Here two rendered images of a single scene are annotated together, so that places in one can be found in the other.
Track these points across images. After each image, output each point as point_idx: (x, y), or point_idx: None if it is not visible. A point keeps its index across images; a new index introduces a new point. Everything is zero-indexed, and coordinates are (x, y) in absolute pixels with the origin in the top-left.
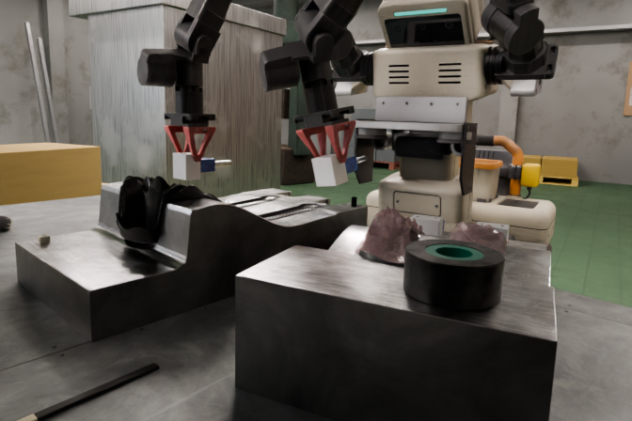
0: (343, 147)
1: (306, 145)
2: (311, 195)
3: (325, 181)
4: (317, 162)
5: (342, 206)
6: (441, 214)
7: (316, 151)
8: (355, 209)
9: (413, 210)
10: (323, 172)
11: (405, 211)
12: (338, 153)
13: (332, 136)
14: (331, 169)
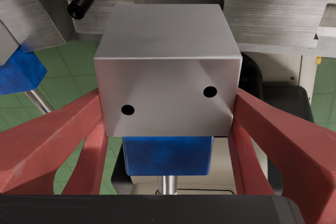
0: (90, 158)
1: (302, 119)
2: (290, 40)
3: (164, 9)
4: (197, 47)
5: None
6: (155, 191)
7: (243, 118)
8: None
9: (199, 194)
10: (164, 25)
11: (213, 190)
12: (79, 98)
13: (11, 134)
14: (113, 29)
